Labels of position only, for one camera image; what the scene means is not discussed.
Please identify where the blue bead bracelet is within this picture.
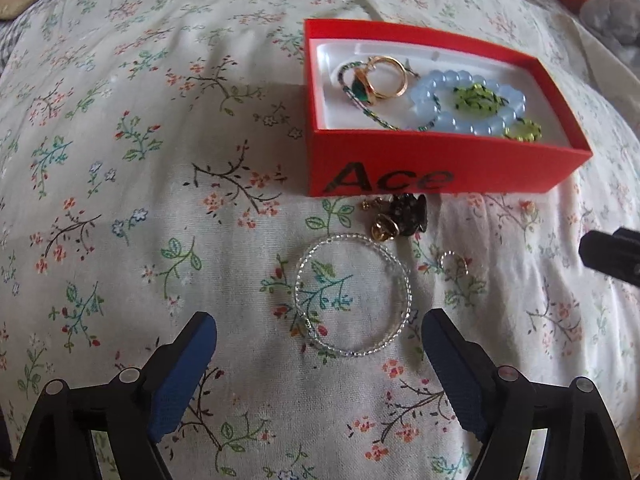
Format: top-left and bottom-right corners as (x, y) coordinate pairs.
(408, 68), (528, 137)

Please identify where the green bead bracelet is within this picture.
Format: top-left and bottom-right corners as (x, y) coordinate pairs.
(451, 82), (544, 143)

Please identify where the red cardboard jewelry box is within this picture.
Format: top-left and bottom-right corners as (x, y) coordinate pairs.
(304, 18), (592, 197)

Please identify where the floral bedsheet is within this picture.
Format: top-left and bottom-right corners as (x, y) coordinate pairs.
(1, 0), (639, 479)

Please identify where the clear bead bracelet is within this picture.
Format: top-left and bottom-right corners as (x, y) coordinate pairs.
(292, 232), (414, 359)

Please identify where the gold ring green stone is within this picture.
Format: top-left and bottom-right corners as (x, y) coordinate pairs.
(350, 55), (409, 105)

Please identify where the small silver ring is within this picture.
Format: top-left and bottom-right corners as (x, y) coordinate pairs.
(438, 250), (471, 276)

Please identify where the grey crumpled cloth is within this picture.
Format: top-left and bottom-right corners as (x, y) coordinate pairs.
(579, 0), (639, 70)

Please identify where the black hair claw clip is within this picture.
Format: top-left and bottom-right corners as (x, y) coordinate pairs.
(387, 193), (427, 236)

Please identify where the small gold earring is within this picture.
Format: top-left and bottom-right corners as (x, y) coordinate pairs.
(360, 197), (400, 243)

